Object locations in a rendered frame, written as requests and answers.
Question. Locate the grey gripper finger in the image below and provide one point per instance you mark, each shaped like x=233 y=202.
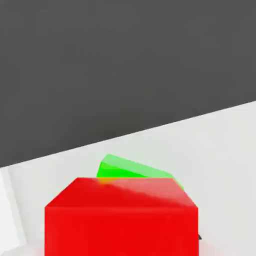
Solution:
x=199 y=237

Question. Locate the small red cube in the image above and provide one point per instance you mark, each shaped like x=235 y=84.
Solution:
x=120 y=226

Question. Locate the small green cube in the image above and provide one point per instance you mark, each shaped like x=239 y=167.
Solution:
x=122 y=169

